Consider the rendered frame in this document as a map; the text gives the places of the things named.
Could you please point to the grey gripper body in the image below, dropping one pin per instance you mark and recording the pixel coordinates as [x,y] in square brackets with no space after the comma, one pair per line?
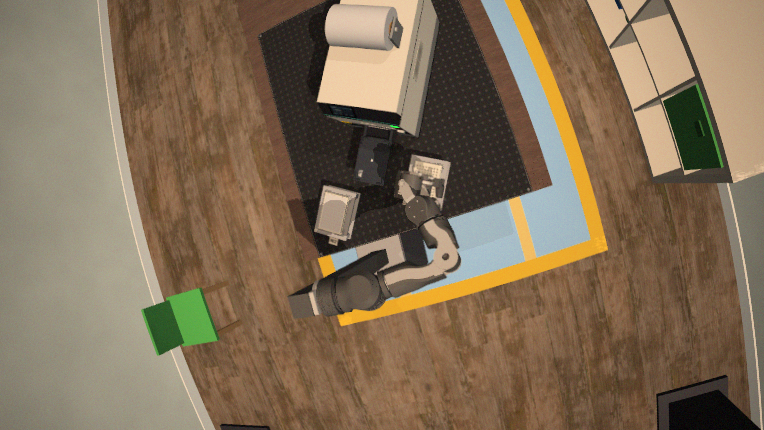
[427,183]

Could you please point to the beige foil roll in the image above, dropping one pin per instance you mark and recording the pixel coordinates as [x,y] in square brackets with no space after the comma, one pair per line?
[360,26]

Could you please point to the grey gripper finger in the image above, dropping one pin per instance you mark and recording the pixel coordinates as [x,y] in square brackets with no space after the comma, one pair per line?
[398,177]
[439,186]

